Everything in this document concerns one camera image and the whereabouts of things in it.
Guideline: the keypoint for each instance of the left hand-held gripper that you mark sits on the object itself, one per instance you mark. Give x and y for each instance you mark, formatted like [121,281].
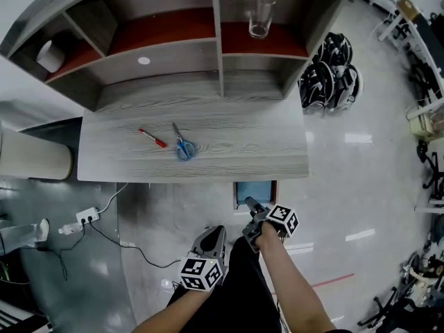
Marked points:
[197,272]

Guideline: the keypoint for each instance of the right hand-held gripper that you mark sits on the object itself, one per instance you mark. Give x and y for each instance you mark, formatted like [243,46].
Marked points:
[282,219]

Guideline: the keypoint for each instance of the blue notebook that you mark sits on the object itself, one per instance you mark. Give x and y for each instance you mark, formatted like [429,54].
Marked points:
[253,191]

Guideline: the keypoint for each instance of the white wooden desk drawer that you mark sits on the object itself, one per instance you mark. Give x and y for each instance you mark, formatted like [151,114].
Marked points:
[273,193]

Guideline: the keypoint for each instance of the red pen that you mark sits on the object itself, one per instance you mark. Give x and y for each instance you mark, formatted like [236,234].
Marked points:
[152,138]

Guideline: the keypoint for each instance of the person's right forearm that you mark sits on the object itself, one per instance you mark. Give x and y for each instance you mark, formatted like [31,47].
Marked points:
[295,283]

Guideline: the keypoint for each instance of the person's left forearm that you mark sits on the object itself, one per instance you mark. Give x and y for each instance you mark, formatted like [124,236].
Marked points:
[173,311]

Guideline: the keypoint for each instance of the grey wood-grain table top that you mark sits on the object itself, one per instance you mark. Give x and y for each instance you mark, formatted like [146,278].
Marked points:
[243,151]

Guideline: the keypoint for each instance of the grey wooden desk hutch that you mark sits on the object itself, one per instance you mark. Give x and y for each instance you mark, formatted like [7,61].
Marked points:
[166,64]

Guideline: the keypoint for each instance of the person's black trousers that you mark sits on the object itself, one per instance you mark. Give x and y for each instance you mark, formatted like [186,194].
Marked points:
[239,304]

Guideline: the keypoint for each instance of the white power strip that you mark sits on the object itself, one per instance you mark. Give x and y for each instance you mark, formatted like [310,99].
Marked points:
[87,214]

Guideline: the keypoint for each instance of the clear plastic water bottle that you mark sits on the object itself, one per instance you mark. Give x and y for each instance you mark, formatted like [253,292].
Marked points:
[71,228]

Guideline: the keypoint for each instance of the pile of black white helmets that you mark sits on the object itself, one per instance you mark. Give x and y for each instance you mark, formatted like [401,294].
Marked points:
[329,82]

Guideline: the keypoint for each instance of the beige box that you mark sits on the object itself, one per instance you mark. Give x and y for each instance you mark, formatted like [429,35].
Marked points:
[421,125]

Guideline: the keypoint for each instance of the clear drinking glass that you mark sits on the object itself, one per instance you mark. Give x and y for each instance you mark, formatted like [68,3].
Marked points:
[260,23]

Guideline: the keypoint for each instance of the white cylindrical cup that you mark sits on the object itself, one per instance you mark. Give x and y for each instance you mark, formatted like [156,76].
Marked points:
[51,57]

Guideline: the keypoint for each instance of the tan cardboard box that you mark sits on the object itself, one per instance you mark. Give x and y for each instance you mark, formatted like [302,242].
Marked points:
[408,8]

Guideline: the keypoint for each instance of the white round pedestal table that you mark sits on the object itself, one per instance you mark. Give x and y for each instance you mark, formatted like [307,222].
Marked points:
[34,154]

